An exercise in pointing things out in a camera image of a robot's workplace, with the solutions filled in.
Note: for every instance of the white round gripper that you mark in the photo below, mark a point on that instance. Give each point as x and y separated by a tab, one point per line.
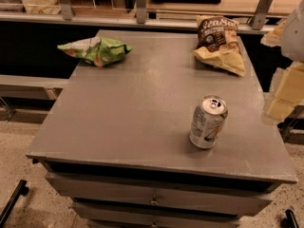
294	35

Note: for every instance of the silver 7up soda can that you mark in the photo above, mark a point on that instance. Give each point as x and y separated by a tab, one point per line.
208	120

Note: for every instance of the brown yellow chip bag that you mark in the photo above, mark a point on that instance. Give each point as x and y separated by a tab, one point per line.
218	44

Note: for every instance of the green rice chip bag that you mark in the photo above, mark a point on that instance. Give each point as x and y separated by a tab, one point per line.
98	51

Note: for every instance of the black bar right floor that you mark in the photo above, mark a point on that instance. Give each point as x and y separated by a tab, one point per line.
289	221

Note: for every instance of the black bar floor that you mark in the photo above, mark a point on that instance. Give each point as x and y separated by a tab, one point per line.
20	190
289	221

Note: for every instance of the grey drawer cabinet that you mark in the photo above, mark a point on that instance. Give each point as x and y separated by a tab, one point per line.
130	123

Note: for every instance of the upper grey drawer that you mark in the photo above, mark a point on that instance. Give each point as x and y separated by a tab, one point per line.
220	201

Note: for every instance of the grey drawer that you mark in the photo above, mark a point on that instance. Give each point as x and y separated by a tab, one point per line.
130	216
220	201

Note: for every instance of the lower grey drawer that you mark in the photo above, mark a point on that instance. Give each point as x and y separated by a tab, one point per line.
130	216

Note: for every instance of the grey bench left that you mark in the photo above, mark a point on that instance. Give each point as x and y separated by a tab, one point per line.
31	87

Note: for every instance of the black bar left floor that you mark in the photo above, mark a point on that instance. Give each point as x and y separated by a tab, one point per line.
20	190

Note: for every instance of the metal rail with brackets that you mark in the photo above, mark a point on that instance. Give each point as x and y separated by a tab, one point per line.
149	15

